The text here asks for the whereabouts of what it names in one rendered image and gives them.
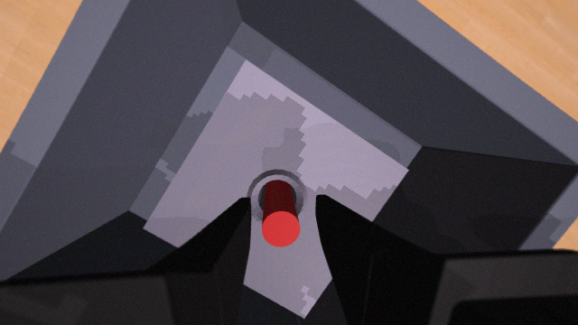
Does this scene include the red peg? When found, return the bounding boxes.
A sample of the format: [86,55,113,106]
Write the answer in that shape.
[262,180,300,246]

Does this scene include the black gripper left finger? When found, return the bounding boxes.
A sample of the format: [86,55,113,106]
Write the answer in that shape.
[0,198,251,325]

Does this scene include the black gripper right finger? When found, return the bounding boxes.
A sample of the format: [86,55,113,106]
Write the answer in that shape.
[315,195,578,325]

